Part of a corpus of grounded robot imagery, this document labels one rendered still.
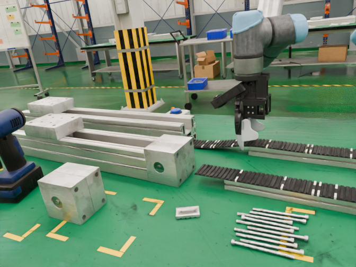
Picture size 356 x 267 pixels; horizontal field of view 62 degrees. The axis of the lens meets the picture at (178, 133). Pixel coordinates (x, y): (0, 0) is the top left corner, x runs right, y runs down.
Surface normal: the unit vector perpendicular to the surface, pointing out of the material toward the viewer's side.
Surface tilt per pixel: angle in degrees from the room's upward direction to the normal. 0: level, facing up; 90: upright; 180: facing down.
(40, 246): 0
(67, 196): 90
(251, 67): 90
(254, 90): 90
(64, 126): 90
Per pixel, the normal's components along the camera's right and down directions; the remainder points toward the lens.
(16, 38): -0.07, 0.37
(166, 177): -0.49, 0.37
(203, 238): -0.11, -0.92
